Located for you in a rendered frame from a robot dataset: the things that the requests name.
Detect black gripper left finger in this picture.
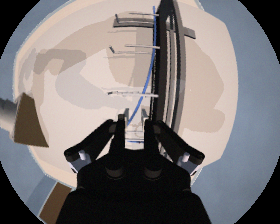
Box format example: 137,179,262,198
64,108,129,177

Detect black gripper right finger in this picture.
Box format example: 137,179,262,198
141,109,205,178

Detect black patch panel rack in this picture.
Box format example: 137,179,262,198
106,0,196,134

